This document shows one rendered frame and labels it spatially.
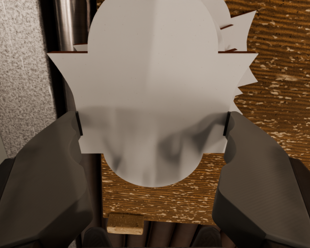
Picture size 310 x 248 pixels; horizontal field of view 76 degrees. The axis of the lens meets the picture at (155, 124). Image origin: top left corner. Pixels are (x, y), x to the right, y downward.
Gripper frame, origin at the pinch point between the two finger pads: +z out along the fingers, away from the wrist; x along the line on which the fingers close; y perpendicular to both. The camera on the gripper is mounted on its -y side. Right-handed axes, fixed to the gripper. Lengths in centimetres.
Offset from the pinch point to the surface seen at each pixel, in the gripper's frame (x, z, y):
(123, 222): -4.9, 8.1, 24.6
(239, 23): 7.8, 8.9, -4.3
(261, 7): 9.8, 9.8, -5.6
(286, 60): 13.8, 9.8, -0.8
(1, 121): -20.4, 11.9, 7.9
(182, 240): 6.0, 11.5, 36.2
